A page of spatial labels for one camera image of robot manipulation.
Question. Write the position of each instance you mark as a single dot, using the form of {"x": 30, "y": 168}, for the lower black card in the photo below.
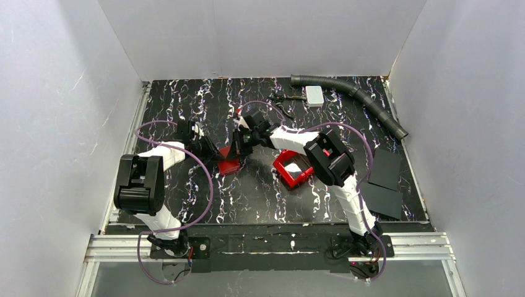
{"x": 385, "y": 202}

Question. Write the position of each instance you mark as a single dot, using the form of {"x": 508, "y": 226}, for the red plastic bin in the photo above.
{"x": 293, "y": 168}

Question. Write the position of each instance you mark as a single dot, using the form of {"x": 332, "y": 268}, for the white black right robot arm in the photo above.
{"x": 330, "y": 158}

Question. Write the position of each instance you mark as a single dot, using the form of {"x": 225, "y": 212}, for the aluminium frame rail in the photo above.
{"x": 267, "y": 240}

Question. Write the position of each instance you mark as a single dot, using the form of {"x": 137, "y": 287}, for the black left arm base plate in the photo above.
{"x": 184, "y": 247}

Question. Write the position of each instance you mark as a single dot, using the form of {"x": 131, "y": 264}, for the white rectangular box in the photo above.
{"x": 314, "y": 96}

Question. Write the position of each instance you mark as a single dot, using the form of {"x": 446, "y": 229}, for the black card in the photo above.
{"x": 386, "y": 169}
{"x": 385, "y": 202}

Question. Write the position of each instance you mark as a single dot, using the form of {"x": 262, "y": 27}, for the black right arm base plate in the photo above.
{"x": 347, "y": 246}

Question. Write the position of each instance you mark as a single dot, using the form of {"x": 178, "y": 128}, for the black grey pliers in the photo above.
{"x": 278, "y": 100}

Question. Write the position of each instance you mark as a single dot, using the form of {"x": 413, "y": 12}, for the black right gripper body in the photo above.
{"x": 241, "y": 145}

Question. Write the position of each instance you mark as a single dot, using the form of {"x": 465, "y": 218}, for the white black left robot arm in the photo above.
{"x": 140, "y": 183}

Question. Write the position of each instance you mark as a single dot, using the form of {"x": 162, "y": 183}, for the upper black card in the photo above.
{"x": 386, "y": 169}

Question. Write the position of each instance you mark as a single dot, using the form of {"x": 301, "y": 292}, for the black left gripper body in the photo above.
{"x": 211, "y": 150}

